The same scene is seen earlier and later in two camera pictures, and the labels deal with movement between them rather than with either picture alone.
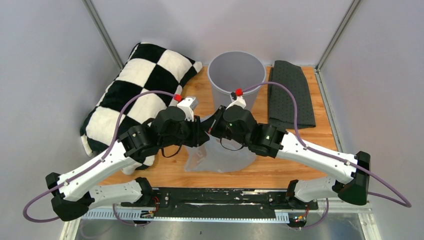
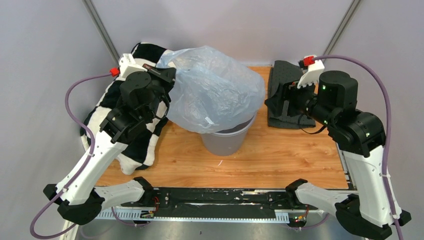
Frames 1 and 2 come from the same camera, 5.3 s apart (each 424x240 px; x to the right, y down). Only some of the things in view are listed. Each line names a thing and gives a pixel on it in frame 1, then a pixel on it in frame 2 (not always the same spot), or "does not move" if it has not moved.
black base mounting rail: x=222 y=202 does not move
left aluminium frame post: x=104 y=30 does not move
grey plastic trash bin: x=230 y=70 to x=227 y=142
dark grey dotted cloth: x=281 y=107 does not move
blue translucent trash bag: x=218 y=155 to x=211 y=91
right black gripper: x=211 y=125 to x=288 y=92
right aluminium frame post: x=354 y=4 does not move
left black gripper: x=198 y=137 to x=166 y=75
